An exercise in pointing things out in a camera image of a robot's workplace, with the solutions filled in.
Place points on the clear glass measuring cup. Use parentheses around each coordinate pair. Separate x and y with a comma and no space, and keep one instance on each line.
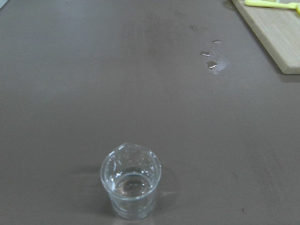
(131,174)

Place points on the yellow plastic knife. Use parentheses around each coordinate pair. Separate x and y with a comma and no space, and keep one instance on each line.
(271,4)

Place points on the bamboo cutting board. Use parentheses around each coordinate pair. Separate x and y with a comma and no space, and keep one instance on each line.
(279,32)

